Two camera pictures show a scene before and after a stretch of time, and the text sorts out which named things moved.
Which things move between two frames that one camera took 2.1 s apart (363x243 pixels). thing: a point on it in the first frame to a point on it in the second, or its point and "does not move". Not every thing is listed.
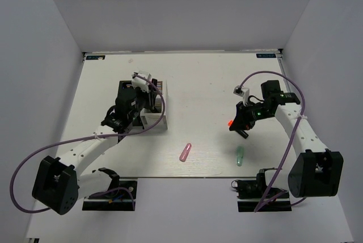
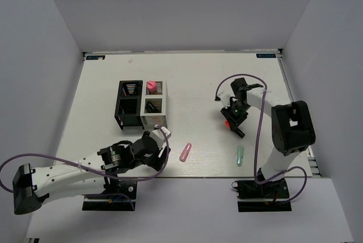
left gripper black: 147,95 to 157,160
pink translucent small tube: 185,152 does not move
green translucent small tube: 240,155 does not move
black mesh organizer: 127,111 does not move
